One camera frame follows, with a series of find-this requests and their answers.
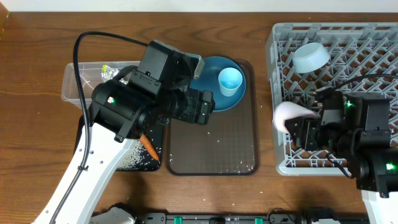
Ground pink cup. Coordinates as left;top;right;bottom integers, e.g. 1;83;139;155
272;101;318;133

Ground light blue cup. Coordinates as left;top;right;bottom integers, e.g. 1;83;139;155
218;68;243;96

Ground orange carrot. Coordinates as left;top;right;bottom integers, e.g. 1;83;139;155
139;134;159;161

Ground light blue rice bowl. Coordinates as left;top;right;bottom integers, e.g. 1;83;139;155
292;42;330;73

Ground foil snack wrapper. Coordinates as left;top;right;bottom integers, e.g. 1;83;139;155
101;65;129;84

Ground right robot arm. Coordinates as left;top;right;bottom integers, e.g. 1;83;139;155
274;91;397;223

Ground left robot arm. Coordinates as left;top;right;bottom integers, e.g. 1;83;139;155
35;76;215;223

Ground grey dishwasher rack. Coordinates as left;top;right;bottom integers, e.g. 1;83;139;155
265;22;397;176

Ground blue plate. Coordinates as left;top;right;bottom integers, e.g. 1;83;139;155
190;56;246;111

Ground brown serving tray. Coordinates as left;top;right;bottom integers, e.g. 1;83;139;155
165;60;260;176

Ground black plastic tray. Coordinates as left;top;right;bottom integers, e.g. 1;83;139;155
73;114;165;172

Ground spilled white rice pile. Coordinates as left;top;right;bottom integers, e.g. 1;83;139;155
116;124;162;171

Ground clear plastic bin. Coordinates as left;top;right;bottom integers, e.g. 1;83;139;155
62;61;140;109

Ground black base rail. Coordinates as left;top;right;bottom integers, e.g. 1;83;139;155
90;212;368;224

